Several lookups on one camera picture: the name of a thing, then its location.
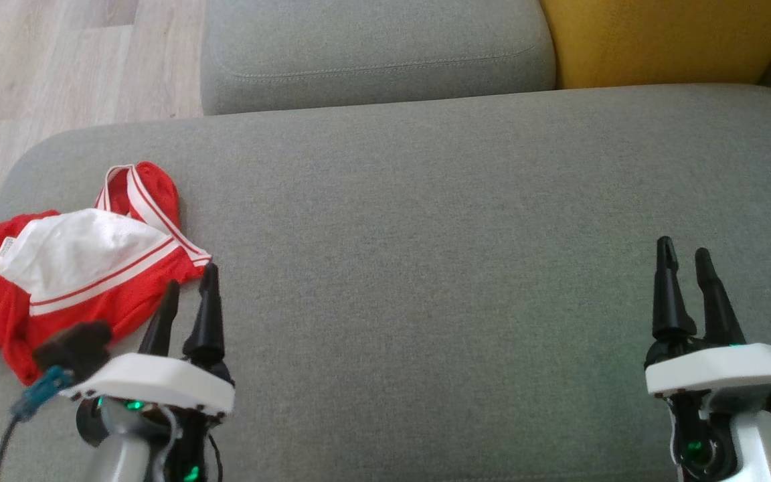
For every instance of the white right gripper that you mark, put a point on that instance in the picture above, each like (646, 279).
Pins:
(720, 368)

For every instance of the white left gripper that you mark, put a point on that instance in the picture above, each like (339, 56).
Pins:
(158, 378)

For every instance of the red and white jersey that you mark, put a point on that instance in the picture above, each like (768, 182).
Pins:
(84, 254)

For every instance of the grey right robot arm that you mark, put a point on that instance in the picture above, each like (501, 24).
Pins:
(760, 442)

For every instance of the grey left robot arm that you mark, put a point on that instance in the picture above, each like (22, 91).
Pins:
(121, 455)

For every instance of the wide grey sofa ottoman cushion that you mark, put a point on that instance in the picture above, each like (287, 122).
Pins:
(425, 268)

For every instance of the large yellow sofa back cushion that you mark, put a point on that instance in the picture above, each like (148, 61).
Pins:
(666, 40)

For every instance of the grey sofa seat cushion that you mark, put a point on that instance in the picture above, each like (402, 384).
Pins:
(372, 53)

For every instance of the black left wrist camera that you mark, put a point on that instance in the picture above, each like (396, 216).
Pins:
(77, 345)

